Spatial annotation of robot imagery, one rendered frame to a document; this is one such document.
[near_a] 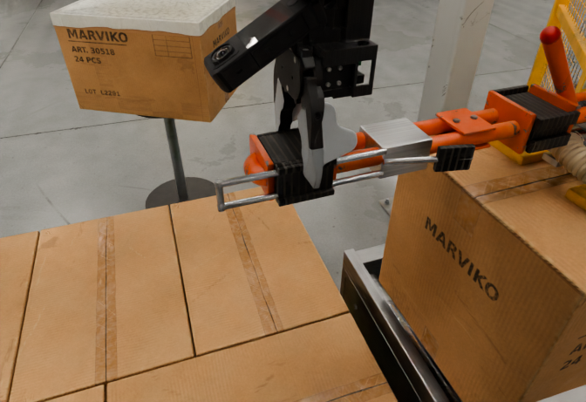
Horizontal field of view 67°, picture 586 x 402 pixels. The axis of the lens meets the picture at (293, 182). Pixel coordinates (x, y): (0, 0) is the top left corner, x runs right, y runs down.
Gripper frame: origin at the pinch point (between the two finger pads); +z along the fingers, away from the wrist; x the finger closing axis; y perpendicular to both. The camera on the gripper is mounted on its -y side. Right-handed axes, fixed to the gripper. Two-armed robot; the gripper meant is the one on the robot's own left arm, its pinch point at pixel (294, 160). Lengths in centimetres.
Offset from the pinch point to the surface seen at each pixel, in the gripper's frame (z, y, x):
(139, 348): 66, -27, 30
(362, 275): 59, 30, 27
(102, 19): 20, -22, 141
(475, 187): 13.3, 31.7, 1.9
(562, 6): 17, 152, 95
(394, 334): 59, 29, 9
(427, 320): 46, 30, 2
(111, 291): 66, -33, 51
